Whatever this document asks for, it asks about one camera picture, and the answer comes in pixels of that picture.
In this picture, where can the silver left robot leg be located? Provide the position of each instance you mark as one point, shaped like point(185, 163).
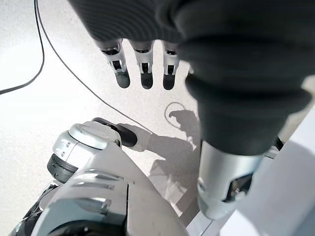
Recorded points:
point(110, 191)

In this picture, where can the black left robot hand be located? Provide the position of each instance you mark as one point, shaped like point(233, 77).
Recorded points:
point(221, 49)

